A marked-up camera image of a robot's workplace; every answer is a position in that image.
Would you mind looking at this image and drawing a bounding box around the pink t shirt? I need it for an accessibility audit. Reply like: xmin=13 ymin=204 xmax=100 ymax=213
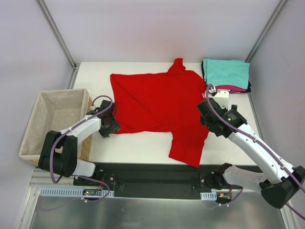
xmin=215 ymin=85 xmax=246 ymax=93

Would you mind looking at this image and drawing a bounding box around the black t shirt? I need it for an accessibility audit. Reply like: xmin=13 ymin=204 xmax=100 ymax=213
xmin=201 ymin=60 xmax=252 ymax=94

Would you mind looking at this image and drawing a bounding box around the wicker basket with cloth liner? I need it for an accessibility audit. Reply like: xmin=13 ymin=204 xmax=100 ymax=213
xmin=19 ymin=89 xmax=92 ymax=165

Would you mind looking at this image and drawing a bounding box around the red t shirt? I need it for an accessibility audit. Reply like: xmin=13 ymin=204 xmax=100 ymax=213
xmin=110 ymin=58 xmax=209 ymax=168

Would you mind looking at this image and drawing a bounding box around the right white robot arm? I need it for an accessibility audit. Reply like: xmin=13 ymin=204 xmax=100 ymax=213
xmin=197 ymin=98 xmax=305 ymax=209

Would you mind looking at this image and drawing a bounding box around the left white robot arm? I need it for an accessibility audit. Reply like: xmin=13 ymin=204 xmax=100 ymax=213
xmin=38 ymin=100 xmax=120 ymax=186

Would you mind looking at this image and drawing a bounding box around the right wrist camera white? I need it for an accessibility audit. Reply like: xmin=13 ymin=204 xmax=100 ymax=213
xmin=209 ymin=88 xmax=230 ymax=109

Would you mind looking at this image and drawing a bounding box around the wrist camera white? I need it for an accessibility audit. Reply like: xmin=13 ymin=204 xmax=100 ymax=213
xmin=209 ymin=88 xmax=230 ymax=109
xmin=87 ymin=108 xmax=98 ymax=115

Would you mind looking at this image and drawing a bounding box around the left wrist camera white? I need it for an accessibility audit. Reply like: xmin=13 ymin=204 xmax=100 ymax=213
xmin=87 ymin=108 xmax=98 ymax=115

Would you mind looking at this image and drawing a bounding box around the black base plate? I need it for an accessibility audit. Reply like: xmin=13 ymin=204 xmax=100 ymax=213
xmin=72 ymin=162 xmax=246 ymax=198

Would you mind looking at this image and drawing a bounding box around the left aluminium frame post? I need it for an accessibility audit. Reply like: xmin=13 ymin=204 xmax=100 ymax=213
xmin=37 ymin=0 xmax=80 ymax=71

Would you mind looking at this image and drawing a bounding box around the aluminium frame post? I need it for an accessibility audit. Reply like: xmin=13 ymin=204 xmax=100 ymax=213
xmin=245 ymin=0 xmax=289 ymax=63
xmin=37 ymin=0 xmax=80 ymax=71

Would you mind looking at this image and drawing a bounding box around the right aluminium frame post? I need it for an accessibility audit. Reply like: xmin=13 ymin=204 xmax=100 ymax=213
xmin=245 ymin=0 xmax=289 ymax=63

